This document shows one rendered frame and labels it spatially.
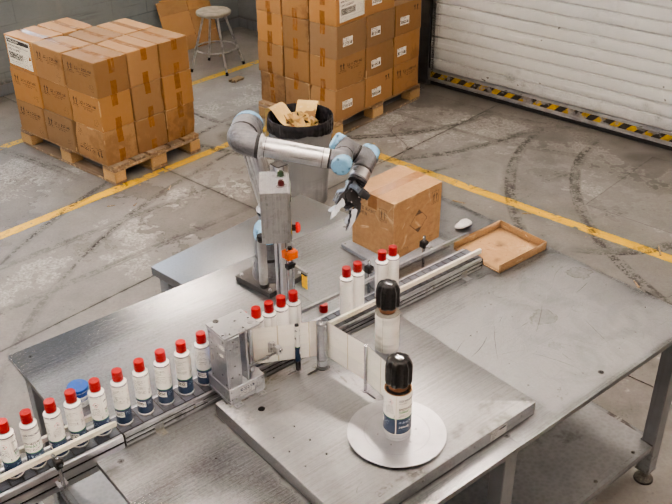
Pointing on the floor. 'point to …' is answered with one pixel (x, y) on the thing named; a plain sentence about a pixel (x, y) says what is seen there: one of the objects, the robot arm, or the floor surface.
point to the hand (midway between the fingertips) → (340, 221)
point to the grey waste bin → (308, 185)
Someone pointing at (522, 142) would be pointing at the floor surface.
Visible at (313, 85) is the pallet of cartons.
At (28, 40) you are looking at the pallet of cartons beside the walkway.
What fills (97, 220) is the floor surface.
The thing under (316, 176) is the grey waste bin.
